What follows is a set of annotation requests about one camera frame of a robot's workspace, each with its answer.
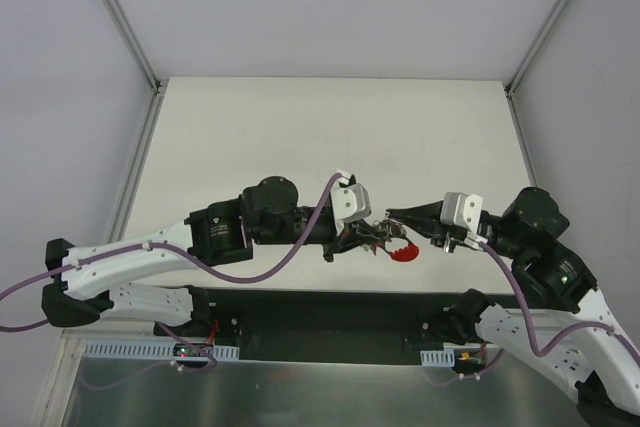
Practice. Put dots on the aluminium frame post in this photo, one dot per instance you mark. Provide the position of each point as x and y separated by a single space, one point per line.
543 34
132 43

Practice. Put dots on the metal key holder red handle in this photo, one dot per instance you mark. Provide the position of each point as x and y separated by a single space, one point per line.
391 238

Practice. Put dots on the left aluminium frame post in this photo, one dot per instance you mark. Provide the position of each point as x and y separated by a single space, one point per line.
132 43

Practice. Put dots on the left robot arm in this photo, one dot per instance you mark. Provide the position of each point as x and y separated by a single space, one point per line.
244 240

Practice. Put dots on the white cable duct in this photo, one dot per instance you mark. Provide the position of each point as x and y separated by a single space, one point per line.
140 350
443 358

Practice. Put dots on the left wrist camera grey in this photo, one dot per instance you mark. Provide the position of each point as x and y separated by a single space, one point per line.
349 204

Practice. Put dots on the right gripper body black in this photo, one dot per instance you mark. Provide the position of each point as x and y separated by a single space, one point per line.
445 231

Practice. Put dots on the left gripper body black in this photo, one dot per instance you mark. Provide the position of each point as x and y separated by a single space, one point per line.
338 238

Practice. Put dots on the left white cable duct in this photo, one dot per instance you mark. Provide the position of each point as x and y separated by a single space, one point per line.
140 350

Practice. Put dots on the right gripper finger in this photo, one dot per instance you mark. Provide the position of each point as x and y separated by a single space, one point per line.
431 229
427 211

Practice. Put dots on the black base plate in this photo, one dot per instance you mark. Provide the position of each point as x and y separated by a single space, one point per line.
334 327

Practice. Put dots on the front aluminium rail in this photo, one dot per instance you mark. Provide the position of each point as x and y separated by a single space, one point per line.
119 333

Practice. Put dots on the right white cable duct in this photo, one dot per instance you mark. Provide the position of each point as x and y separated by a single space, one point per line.
443 358

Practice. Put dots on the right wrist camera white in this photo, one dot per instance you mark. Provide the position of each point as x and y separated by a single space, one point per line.
461 210

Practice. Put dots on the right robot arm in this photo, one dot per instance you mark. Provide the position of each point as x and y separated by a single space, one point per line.
565 330

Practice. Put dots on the right aluminium frame post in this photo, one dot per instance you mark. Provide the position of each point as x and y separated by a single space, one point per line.
543 34

